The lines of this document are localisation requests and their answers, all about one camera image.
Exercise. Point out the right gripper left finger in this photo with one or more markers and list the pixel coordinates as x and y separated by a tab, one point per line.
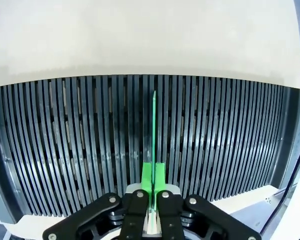
136	217

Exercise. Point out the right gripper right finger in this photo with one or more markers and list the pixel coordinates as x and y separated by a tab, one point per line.
170	217

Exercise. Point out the green perforated circuit board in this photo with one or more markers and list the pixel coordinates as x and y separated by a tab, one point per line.
153	125

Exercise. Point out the black slotted board rack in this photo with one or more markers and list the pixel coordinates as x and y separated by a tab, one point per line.
65	137

